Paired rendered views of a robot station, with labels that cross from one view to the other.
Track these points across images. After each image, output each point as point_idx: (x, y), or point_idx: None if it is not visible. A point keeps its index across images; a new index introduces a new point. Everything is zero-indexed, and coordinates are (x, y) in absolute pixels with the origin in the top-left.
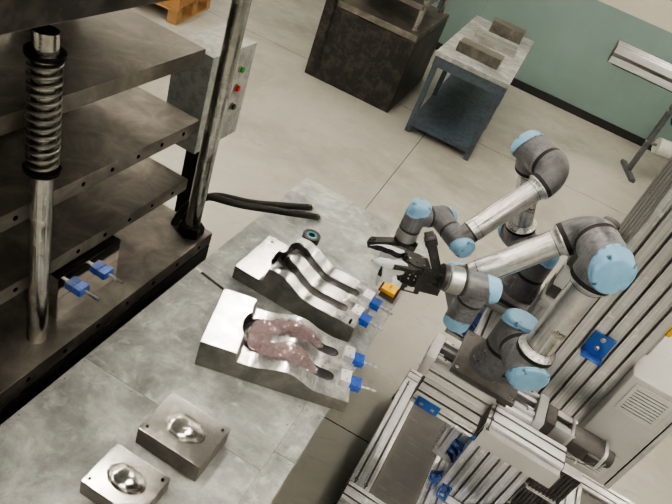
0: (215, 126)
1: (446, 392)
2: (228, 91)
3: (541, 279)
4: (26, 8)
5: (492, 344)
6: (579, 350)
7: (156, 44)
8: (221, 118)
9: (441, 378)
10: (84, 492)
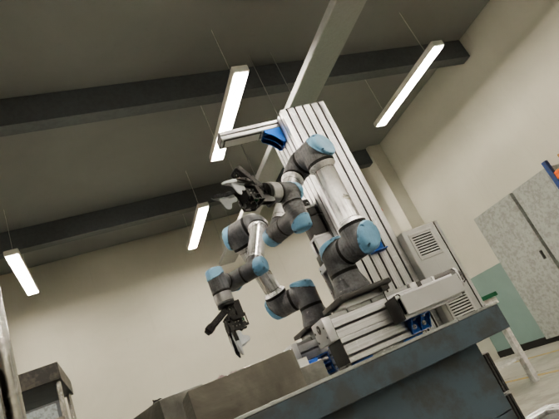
0: (7, 347)
1: (361, 332)
2: (3, 310)
3: (319, 297)
4: None
5: (338, 268)
6: (373, 257)
7: None
8: (8, 338)
9: (347, 325)
10: (206, 416)
